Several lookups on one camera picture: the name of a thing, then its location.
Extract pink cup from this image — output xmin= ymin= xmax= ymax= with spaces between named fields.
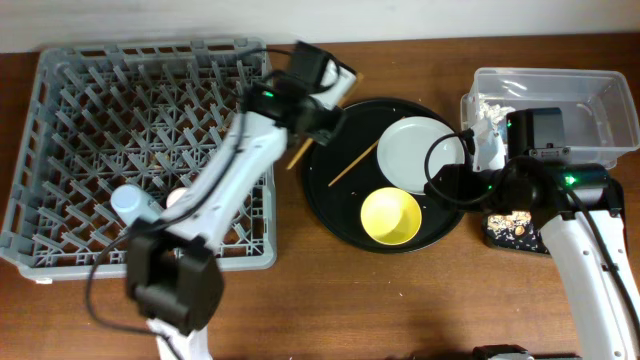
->
xmin=165 ymin=187 xmax=187 ymax=208

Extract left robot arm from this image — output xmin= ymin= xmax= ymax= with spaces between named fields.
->
xmin=126 ymin=42 xmax=359 ymax=359

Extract yellow bowl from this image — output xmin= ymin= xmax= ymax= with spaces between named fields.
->
xmin=360 ymin=187 xmax=422 ymax=246

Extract food scraps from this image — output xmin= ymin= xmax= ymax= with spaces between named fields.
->
xmin=485 ymin=211 xmax=534 ymax=247

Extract grey round plate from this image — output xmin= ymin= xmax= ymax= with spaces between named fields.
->
xmin=376 ymin=116 xmax=454 ymax=195

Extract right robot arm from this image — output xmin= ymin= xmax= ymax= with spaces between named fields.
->
xmin=424 ymin=108 xmax=639 ymax=359

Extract clear plastic bin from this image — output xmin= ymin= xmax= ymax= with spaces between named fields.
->
xmin=460 ymin=67 xmax=639 ymax=169

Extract black rectangular tray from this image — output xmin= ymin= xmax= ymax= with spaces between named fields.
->
xmin=481 ymin=211 xmax=550 ymax=256

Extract round black tray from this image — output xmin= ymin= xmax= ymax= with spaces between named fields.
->
xmin=302 ymin=98 xmax=463 ymax=254

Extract white tissue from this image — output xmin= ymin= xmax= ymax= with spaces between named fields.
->
xmin=477 ymin=100 xmax=515 ymax=130

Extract grey plastic dishwasher rack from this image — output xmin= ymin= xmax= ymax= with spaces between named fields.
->
xmin=1 ymin=38 xmax=271 ymax=284

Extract blue cup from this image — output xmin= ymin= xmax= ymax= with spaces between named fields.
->
xmin=110 ymin=184 xmax=160 ymax=226

